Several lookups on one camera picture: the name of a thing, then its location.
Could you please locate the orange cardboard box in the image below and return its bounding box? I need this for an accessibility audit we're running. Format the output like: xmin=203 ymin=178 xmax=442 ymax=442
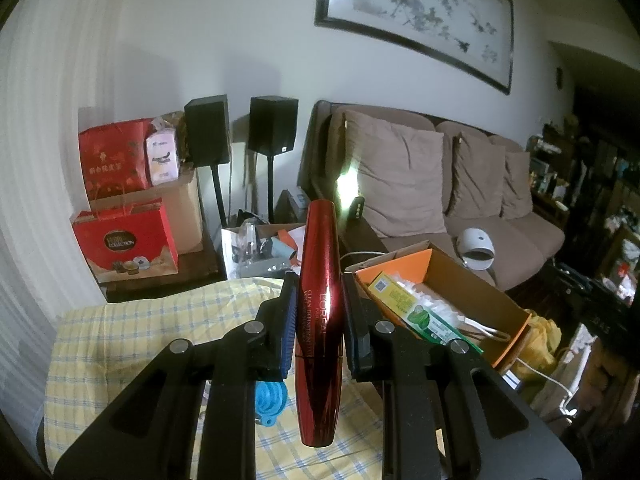
xmin=352 ymin=240 xmax=532 ymax=371

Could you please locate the blue collapsible funnel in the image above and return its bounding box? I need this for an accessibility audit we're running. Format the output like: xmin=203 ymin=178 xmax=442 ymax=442
xmin=255 ymin=380 xmax=288 ymax=427

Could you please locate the medium brown cushion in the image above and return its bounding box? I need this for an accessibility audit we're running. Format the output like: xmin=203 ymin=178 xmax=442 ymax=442
xmin=445 ymin=131 xmax=508 ymax=221

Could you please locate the large brown cushion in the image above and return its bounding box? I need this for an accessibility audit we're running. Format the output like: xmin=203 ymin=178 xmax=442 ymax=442
xmin=342 ymin=109 xmax=449 ymax=239

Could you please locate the box of clutter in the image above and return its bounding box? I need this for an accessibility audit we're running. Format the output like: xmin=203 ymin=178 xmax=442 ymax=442
xmin=221 ymin=217 xmax=306 ymax=278

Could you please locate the dark cluttered shelf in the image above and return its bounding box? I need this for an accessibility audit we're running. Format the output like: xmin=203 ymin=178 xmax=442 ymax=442
xmin=527 ymin=115 xmax=640 ymax=311

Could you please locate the red mascara tube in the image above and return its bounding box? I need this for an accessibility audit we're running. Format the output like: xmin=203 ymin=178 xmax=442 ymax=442
xmin=294 ymin=199 xmax=346 ymax=448

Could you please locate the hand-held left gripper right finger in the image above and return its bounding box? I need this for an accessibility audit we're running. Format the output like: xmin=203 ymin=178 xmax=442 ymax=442
xmin=341 ymin=271 xmax=583 ymax=480

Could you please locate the white curtain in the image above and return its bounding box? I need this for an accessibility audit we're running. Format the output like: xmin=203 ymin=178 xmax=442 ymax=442
xmin=0 ymin=10 xmax=108 ymax=411

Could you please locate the yellow plaid tablecloth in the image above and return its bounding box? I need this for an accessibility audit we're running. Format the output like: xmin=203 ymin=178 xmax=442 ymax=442
xmin=44 ymin=277 xmax=396 ymax=480

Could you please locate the white paper bag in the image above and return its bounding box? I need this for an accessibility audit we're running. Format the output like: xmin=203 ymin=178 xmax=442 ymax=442
xmin=545 ymin=325 xmax=601 ymax=411

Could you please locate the brown cardboard box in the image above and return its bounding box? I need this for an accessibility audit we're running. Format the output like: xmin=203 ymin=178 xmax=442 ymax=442
xmin=90 ymin=167 xmax=203 ymax=256

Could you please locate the yellow plastic bag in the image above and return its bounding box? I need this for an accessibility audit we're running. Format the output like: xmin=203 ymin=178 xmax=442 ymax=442
xmin=517 ymin=310 xmax=563 ymax=381

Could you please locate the black speaker stand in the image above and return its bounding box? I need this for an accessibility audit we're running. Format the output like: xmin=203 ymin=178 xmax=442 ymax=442
xmin=267 ymin=152 xmax=277 ymax=223
xmin=210 ymin=162 xmax=228 ymax=228

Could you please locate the brown sofa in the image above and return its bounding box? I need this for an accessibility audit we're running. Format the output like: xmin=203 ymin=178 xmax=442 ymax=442
xmin=297 ymin=100 xmax=566 ymax=293

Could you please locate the red gift bag gold label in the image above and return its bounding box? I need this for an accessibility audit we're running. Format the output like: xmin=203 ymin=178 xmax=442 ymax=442
xmin=71 ymin=197 xmax=179 ymax=283

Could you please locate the red gift box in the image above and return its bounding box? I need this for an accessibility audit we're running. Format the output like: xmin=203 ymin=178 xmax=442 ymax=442
xmin=78 ymin=119 xmax=156 ymax=203

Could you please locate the black device with light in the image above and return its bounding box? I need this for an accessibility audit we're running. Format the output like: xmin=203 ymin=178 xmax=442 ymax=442
xmin=335 ymin=170 xmax=366 ymax=221

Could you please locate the pink tissue pack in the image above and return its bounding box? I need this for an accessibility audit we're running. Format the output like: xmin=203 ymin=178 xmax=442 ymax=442
xmin=145 ymin=117 xmax=181 ymax=187

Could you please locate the white dome nail lamp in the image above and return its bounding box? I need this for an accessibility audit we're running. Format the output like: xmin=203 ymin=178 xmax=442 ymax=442
xmin=457 ymin=228 xmax=496 ymax=272

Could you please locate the green yellow toothpaste box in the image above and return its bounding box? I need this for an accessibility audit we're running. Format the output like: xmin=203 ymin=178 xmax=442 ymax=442
xmin=367 ymin=271 xmax=485 ymax=356

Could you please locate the black speaker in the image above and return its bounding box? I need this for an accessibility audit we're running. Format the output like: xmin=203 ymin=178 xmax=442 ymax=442
xmin=183 ymin=94 xmax=232 ymax=167
xmin=248 ymin=95 xmax=300 ymax=156

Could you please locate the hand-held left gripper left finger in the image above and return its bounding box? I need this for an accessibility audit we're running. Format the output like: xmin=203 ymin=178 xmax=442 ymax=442
xmin=52 ymin=271 xmax=301 ymax=480

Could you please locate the framed ink painting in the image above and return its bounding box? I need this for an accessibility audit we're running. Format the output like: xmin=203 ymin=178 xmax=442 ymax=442
xmin=314 ymin=0 xmax=516 ymax=96

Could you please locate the small brown cushion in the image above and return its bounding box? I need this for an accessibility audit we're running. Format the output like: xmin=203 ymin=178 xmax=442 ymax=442
xmin=500 ymin=149 xmax=535 ymax=221

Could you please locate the white cable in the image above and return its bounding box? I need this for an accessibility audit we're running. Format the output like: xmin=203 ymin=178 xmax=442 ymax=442
xmin=512 ymin=357 xmax=578 ymax=416

